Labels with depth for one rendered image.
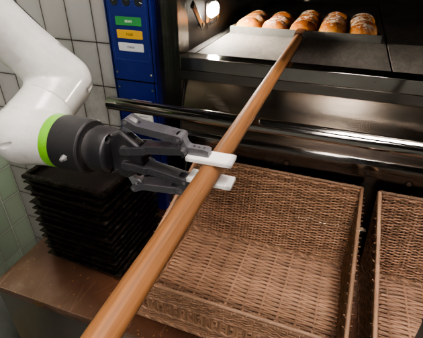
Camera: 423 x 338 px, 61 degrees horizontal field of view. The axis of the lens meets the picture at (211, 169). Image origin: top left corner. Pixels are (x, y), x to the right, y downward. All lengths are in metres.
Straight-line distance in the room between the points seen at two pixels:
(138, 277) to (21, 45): 0.47
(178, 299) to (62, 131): 0.56
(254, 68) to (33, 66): 0.62
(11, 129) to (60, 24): 0.78
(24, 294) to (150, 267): 0.93
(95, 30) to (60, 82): 0.62
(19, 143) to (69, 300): 0.66
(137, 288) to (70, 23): 1.11
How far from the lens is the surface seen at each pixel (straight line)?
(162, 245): 0.39
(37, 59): 0.71
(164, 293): 0.99
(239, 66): 1.11
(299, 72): 1.08
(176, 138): 0.52
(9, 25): 0.70
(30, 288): 1.29
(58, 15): 1.39
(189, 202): 0.45
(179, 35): 1.16
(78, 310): 1.18
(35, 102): 0.68
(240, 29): 1.50
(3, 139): 0.67
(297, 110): 1.13
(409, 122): 1.14
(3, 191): 1.94
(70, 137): 0.60
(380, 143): 0.73
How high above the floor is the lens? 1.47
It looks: 32 degrees down
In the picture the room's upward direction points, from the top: straight up
